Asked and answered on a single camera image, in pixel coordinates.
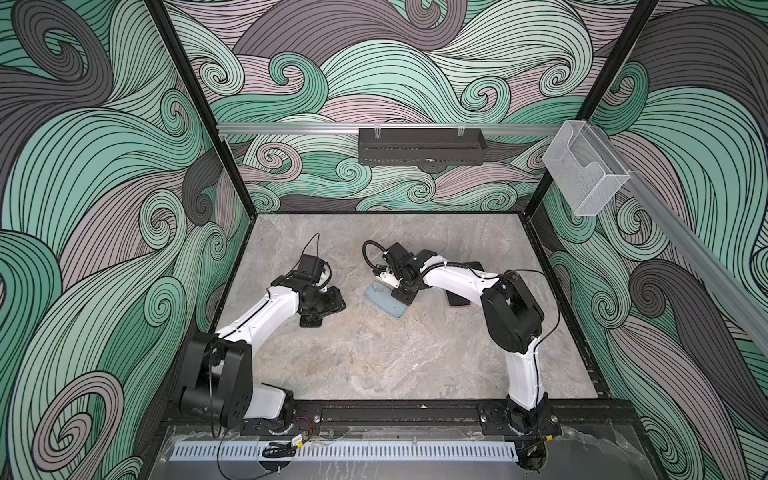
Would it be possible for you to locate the black wall tray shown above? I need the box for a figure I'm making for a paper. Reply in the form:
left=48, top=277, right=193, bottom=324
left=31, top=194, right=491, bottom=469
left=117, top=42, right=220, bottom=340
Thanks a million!
left=357, top=127, right=488, bottom=167

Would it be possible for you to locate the right black corner post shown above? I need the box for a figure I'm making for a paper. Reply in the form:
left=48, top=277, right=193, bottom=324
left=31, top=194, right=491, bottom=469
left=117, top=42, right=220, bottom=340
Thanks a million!
left=524, top=1, right=657, bottom=221

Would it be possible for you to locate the light blue phone case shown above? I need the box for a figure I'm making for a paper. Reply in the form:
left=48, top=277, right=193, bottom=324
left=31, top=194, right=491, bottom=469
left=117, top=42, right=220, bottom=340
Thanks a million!
left=364, top=281, right=409, bottom=319

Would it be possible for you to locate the white slotted cable duct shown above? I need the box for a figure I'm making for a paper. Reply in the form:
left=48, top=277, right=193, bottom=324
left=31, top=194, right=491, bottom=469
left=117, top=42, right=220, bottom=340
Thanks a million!
left=169, top=440, right=518, bottom=463

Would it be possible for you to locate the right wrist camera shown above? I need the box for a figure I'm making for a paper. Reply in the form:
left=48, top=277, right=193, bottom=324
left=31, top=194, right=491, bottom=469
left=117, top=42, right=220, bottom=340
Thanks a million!
left=377, top=270, right=400, bottom=289

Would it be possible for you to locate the clear plastic wall bin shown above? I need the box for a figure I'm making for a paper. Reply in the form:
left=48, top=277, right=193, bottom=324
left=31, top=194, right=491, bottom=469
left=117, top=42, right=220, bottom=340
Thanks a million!
left=543, top=120, right=630, bottom=217

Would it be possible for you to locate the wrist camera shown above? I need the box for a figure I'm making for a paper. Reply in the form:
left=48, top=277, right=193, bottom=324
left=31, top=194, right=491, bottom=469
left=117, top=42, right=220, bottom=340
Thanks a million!
left=377, top=270, right=400, bottom=289
left=296, top=254, right=327, bottom=285

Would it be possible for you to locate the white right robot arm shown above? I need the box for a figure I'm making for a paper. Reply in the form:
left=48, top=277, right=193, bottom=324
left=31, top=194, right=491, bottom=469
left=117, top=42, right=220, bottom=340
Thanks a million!
left=362, top=240, right=547, bottom=434

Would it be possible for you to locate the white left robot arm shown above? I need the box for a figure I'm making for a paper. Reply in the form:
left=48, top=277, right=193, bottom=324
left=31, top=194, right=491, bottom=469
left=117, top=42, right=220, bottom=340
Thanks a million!
left=173, top=254, right=346, bottom=430

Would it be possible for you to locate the black corner frame post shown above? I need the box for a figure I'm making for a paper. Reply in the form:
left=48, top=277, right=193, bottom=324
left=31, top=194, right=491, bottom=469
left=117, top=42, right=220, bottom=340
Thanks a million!
left=145, top=0, right=257, bottom=222

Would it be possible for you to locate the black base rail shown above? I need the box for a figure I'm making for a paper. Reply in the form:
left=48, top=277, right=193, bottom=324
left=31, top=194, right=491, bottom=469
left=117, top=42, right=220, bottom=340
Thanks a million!
left=164, top=398, right=637, bottom=439

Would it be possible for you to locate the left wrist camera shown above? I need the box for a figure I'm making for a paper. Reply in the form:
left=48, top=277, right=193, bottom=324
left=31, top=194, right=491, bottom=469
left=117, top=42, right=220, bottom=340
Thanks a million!
left=296, top=254, right=327, bottom=285

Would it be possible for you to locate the dark blue phone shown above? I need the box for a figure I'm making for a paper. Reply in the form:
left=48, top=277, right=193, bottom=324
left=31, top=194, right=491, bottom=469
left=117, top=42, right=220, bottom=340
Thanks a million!
left=299, top=316, right=323, bottom=328

